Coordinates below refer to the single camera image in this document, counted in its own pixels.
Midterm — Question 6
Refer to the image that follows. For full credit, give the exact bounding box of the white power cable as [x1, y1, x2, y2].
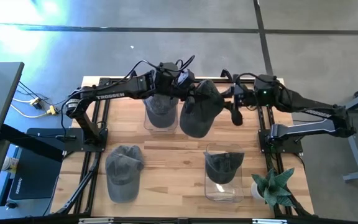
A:
[10, 104, 48, 119]

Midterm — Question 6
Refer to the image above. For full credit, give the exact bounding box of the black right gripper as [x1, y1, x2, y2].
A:
[221, 81, 259, 127]

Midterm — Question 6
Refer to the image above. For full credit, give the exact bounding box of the grey-green baseball cap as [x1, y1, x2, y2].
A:
[179, 79, 225, 139]

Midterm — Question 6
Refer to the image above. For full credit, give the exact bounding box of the blue-grey baseball cap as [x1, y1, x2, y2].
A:
[143, 95, 180, 129]

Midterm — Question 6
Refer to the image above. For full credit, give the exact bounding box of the clear plastic bin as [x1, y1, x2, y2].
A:
[143, 93, 180, 135]
[203, 142, 246, 203]

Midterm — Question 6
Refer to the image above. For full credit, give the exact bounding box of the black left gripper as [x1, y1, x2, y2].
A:
[163, 68, 198, 114]

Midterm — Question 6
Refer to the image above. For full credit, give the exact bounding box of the black aluminium table frame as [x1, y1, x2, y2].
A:
[54, 76, 315, 218]

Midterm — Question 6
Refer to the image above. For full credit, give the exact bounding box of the mid-grey baseball cap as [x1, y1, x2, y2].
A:
[104, 144, 145, 204]

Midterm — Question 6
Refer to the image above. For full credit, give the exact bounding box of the black mat with white logo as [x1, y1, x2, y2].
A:
[8, 146, 62, 200]

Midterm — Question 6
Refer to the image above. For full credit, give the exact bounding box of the silver aluminium bracket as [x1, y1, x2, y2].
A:
[252, 218, 288, 224]
[78, 217, 114, 224]

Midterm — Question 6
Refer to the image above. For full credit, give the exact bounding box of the blackish dark green baseball cap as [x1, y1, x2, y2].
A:
[203, 151, 246, 185]

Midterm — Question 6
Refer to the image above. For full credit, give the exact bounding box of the black support beam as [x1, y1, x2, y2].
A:
[0, 123, 67, 162]

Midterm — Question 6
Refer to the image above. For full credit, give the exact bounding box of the grey metal stand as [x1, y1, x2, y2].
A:
[323, 79, 358, 183]

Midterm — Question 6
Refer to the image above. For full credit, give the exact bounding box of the snake plant in white pot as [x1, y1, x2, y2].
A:
[250, 167, 296, 211]

